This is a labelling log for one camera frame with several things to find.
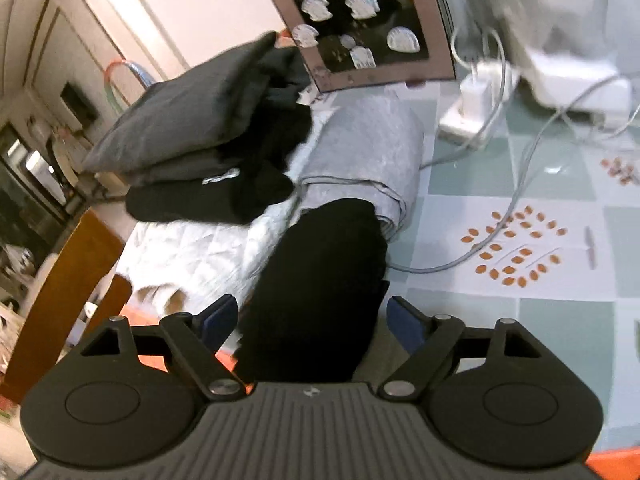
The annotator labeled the grey folded cloth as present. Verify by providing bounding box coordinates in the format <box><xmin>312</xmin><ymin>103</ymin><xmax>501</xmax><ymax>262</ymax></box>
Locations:
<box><xmin>297</xmin><ymin>95</ymin><xmax>427</xmax><ymax>242</ymax></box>

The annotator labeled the white box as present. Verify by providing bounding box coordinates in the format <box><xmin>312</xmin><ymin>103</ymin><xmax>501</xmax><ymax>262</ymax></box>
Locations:
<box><xmin>520</xmin><ymin>45</ymin><xmax>634</xmax><ymax>116</ymax></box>

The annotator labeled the orange patterned mat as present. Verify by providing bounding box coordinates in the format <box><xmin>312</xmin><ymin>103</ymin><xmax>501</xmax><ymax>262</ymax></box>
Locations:
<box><xmin>120</xmin><ymin>307</ymin><xmax>640</xmax><ymax>480</ymax></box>

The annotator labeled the checked leaf print tablecloth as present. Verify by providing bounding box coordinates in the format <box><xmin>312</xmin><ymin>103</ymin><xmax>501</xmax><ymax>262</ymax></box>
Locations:
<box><xmin>310</xmin><ymin>75</ymin><xmax>640</xmax><ymax>457</ymax></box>

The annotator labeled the grey cable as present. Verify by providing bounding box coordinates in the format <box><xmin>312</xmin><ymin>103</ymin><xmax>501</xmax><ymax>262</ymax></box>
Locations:
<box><xmin>385</xmin><ymin>74</ymin><xmax>640</xmax><ymax>276</ymax></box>

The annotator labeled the white quilted blanket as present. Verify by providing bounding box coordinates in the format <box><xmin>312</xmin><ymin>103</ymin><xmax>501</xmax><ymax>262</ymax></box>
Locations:
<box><xmin>115</xmin><ymin>105</ymin><xmax>351</xmax><ymax>312</ymax></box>

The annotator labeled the black folded garment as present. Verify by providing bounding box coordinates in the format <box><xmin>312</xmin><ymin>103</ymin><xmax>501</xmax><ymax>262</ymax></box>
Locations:
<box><xmin>125</xmin><ymin>47</ymin><xmax>314</xmax><ymax>225</ymax></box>

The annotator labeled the multicoloured hula hoop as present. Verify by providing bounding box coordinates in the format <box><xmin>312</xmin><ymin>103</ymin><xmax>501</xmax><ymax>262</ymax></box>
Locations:
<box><xmin>102</xmin><ymin>58</ymin><xmax>157</xmax><ymax>107</ymax></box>

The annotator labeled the wooden chair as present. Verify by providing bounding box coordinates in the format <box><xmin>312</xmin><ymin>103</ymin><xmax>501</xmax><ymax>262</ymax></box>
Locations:
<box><xmin>0</xmin><ymin>207</ymin><xmax>134</xmax><ymax>404</ymax></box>

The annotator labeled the black garment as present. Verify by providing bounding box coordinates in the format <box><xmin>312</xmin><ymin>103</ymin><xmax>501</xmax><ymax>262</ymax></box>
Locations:
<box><xmin>125</xmin><ymin>47</ymin><xmax>314</xmax><ymax>225</ymax></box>
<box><xmin>235</xmin><ymin>198</ymin><xmax>391</xmax><ymax>386</ymax></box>

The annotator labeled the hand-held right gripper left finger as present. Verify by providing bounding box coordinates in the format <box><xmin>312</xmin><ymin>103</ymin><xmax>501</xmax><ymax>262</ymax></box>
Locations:
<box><xmin>80</xmin><ymin>294</ymin><xmax>248</xmax><ymax>401</ymax></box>

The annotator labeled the white power strip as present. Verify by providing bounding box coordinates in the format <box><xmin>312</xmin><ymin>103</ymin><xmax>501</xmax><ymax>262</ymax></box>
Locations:
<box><xmin>439</xmin><ymin>60</ymin><xmax>521</xmax><ymax>149</ymax></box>

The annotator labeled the clear plastic bag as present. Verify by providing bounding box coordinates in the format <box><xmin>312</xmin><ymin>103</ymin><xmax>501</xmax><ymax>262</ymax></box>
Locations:
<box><xmin>465</xmin><ymin>0</ymin><xmax>617</xmax><ymax>62</ymax></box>

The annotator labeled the framed board with shell stickers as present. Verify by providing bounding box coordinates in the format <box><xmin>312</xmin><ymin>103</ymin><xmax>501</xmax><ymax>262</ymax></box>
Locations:
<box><xmin>250</xmin><ymin>0</ymin><xmax>457</xmax><ymax>94</ymax></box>

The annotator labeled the white charger cable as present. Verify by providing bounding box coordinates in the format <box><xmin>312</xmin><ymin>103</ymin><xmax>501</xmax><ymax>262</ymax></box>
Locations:
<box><xmin>450</xmin><ymin>24</ymin><xmax>507</xmax><ymax>78</ymax></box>

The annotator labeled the white charger plug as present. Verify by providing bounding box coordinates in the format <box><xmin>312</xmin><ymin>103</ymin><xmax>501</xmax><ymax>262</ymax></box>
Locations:
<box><xmin>460</xmin><ymin>72</ymin><xmax>494</xmax><ymax>117</ymax></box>

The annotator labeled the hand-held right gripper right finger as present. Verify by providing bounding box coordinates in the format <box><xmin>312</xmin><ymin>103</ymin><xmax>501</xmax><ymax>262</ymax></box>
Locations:
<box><xmin>377</xmin><ymin>296</ymin><xmax>543</xmax><ymax>403</ymax></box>

